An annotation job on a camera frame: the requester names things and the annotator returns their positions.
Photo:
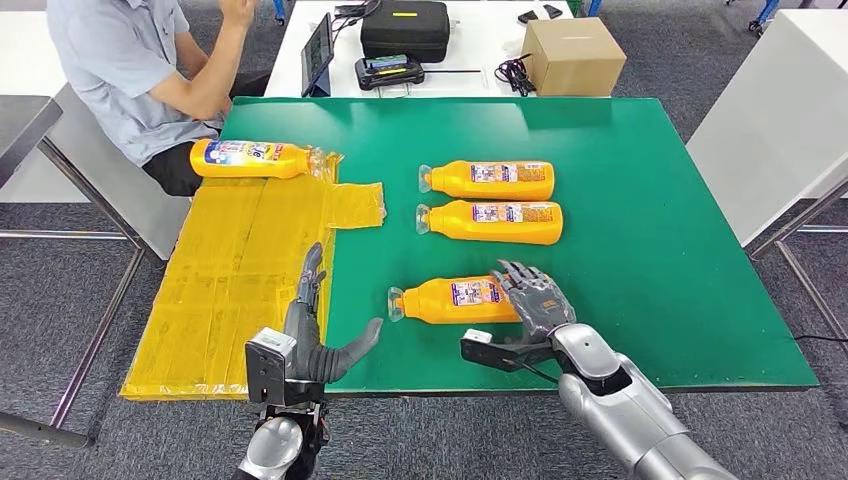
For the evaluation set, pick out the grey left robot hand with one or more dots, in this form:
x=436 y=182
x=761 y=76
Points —
x=305 y=344

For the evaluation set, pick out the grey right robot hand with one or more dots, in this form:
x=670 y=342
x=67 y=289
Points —
x=540 y=305

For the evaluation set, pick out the person's right hand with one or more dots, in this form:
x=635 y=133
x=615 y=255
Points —
x=238 y=12

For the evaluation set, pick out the orange detergent bottle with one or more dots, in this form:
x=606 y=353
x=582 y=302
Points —
x=457 y=225
x=430 y=305
x=265 y=166
x=457 y=185

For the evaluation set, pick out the person's right forearm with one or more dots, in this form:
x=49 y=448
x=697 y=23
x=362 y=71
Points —
x=222 y=73

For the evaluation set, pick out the person's left forearm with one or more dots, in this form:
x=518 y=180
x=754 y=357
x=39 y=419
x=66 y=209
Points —
x=189 y=56

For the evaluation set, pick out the black tablet with stand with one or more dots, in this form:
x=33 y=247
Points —
x=316 y=50

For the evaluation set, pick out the person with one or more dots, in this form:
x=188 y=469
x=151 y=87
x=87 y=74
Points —
x=112 y=73

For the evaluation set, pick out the black handheld controller with screen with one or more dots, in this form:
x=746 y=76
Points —
x=387 y=73

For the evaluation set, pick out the black zip carrying case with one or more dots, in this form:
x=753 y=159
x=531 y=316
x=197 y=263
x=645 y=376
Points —
x=404 y=36

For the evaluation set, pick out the white side table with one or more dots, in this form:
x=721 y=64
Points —
x=20 y=53
x=768 y=119

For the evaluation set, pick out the white desk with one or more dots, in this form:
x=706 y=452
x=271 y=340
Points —
x=477 y=33

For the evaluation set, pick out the brown cardboard box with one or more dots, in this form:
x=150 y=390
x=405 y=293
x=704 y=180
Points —
x=576 y=60

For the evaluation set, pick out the green bin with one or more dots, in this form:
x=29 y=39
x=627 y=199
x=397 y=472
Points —
x=576 y=6

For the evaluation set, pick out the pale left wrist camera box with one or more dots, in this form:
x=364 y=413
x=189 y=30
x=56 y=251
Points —
x=268 y=364

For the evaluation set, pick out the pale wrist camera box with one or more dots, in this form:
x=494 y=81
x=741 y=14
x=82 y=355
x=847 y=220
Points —
x=477 y=336
x=268 y=364

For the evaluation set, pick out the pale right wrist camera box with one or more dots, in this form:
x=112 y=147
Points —
x=477 y=336

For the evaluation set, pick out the grey table with metal frame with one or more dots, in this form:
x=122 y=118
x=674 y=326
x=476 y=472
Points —
x=20 y=126

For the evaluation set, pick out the metal table frame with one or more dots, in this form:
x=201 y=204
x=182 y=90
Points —
x=795 y=222

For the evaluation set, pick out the blue wheeled cart frame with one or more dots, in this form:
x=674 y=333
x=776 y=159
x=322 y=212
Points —
x=768 y=10

